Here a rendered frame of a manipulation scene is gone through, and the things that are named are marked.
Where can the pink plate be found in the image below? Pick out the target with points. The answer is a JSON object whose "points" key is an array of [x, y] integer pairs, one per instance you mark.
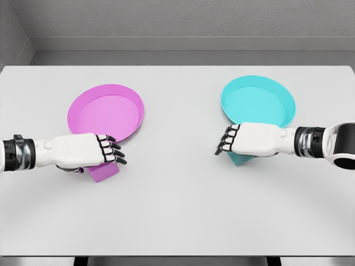
{"points": [[106, 109]]}

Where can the pink block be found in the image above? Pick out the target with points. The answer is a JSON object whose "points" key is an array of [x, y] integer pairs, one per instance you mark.
{"points": [[104, 171]]}

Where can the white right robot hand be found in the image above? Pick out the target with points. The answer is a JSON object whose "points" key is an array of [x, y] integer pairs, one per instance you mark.
{"points": [[255, 140]]}

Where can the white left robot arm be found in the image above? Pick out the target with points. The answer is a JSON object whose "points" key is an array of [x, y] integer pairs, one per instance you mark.
{"points": [[26, 152]]}

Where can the cyan block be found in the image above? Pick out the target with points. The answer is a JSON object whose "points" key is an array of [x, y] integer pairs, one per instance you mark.
{"points": [[240, 159]]}

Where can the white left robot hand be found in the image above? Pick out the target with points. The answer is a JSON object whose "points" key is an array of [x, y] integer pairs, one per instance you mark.
{"points": [[80, 151]]}

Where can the cyan plate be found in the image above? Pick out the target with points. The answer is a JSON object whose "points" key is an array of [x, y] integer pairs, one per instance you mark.
{"points": [[258, 101]]}

